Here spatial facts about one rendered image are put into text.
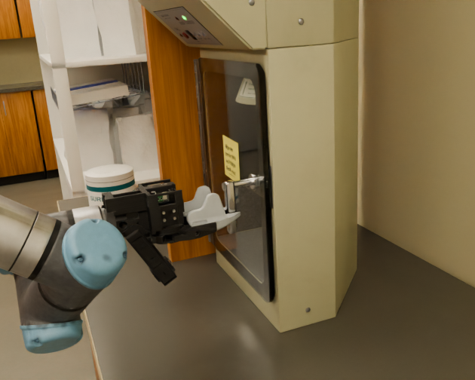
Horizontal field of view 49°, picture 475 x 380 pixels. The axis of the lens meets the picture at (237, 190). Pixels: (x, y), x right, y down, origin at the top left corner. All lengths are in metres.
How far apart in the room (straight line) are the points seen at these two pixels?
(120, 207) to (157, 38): 0.44
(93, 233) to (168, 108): 0.55
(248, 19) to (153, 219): 0.32
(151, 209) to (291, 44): 0.32
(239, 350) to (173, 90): 0.54
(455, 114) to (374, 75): 0.27
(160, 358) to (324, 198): 0.37
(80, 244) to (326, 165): 0.43
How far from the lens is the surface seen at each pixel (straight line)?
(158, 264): 0.84
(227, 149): 0.96
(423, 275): 1.14
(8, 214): 0.63
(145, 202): 0.80
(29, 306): 0.73
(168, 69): 1.12
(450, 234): 1.18
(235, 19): 0.77
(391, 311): 1.01
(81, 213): 0.79
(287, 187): 0.83
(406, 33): 1.22
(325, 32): 0.83
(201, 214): 0.82
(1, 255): 0.63
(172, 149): 1.14
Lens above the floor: 1.45
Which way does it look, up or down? 18 degrees down
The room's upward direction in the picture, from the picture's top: 4 degrees counter-clockwise
